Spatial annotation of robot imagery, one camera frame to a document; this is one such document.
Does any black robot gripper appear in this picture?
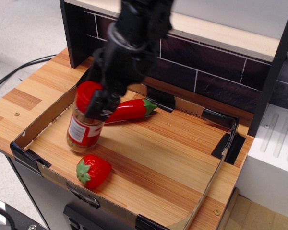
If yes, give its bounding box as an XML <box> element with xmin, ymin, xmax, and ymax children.
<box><xmin>85</xmin><ymin>23</ymin><xmax>161</xmax><ymax>121</ymax></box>

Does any red-capped spice bottle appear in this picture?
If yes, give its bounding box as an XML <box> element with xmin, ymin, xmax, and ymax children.
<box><xmin>67</xmin><ymin>81</ymin><xmax>104</xmax><ymax>152</ymax></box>

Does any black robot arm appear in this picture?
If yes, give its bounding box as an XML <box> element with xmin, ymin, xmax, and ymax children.
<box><xmin>85</xmin><ymin>0</ymin><xmax>173</xmax><ymax>121</ymax></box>

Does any red toy chili pepper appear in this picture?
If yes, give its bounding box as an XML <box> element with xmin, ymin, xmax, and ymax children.
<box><xmin>105</xmin><ymin>99</ymin><xmax>157</xmax><ymax>124</ymax></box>

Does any red toy strawberry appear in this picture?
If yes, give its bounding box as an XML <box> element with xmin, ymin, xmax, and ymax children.
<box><xmin>76</xmin><ymin>154</ymin><xmax>112</xmax><ymax>189</ymax></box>

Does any black device below table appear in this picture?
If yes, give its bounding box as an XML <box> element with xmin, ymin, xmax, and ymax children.
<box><xmin>63</xmin><ymin>205</ymin><xmax>135</xmax><ymax>230</ymax></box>

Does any black equipment at bottom-left corner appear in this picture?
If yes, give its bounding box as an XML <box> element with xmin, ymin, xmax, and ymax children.
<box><xmin>0</xmin><ymin>200</ymin><xmax>47</xmax><ymax>230</ymax></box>

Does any white ridged side counter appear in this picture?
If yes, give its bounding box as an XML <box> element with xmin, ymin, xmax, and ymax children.
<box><xmin>237</xmin><ymin>50</ymin><xmax>288</xmax><ymax>216</ymax></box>

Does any black floor cable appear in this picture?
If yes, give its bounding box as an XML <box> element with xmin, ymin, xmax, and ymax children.
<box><xmin>0</xmin><ymin>54</ymin><xmax>57</xmax><ymax>92</ymax></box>

